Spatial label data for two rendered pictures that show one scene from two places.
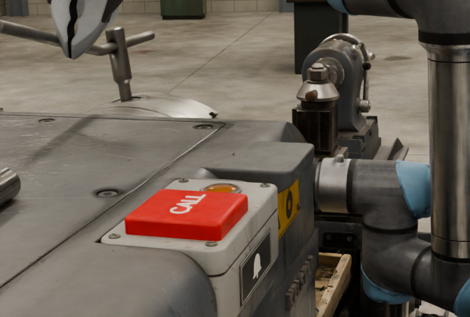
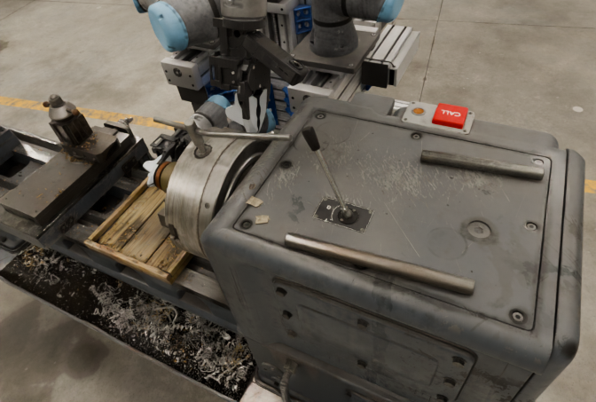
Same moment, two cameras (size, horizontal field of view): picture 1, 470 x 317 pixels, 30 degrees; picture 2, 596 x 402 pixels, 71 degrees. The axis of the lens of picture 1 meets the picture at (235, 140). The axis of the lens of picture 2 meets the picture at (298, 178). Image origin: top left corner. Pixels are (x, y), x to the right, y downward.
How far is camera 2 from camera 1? 107 cm
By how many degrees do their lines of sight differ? 70
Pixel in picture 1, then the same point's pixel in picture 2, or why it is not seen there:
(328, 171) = (201, 123)
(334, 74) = not seen: outside the picture
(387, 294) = not seen: hidden behind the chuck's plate
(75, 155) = (361, 148)
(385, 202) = (223, 118)
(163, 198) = (444, 117)
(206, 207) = (454, 109)
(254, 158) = (375, 105)
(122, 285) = (501, 128)
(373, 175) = (214, 112)
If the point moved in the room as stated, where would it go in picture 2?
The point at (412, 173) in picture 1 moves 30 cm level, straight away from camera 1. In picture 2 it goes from (222, 100) to (138, 89)
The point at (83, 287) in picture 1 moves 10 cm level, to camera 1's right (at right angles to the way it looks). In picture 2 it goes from (504, 134) to (494, 103)
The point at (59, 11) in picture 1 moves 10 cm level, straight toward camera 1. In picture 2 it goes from (254, 119) to (309, 113)
